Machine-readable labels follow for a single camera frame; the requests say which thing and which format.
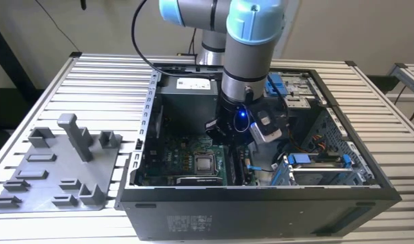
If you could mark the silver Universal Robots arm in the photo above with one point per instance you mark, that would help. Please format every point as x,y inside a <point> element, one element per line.
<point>246,63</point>

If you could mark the black RAM stick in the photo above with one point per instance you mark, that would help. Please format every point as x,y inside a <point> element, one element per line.
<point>231,167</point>

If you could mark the grey power supply unit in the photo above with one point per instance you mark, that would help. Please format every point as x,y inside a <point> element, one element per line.
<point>182,111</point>

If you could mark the silver CPU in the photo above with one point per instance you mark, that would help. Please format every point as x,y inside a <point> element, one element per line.
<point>203,164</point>

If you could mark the green motherboard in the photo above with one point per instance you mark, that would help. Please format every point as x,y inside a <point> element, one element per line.
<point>174,155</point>

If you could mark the blue drive bay latch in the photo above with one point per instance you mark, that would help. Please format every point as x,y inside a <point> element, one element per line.
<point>277,87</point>

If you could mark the grey metal drive cage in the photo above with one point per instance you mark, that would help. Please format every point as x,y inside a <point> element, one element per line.
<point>295,101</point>

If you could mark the black graphics card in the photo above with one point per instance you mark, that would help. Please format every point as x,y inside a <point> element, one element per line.
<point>199,181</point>

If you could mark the perforated metal disk bay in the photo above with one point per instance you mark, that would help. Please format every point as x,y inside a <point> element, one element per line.
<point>283,175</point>

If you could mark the black open PC case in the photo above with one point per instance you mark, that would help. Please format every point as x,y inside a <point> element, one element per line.
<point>226,216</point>

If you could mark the small blue bay clip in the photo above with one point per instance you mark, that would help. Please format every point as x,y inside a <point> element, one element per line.
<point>346,161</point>

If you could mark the black box behind table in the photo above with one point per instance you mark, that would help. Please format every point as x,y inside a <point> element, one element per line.
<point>382,84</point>

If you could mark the grey parts rack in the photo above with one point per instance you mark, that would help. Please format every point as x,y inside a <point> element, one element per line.
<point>63,178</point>

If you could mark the metal slat side table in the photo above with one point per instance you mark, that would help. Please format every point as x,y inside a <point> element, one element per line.
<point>410,73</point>

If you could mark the black hanging object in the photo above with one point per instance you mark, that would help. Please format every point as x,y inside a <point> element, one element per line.
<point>82,4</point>

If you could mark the black stand pole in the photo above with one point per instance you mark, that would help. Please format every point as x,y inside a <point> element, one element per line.
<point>12,56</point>

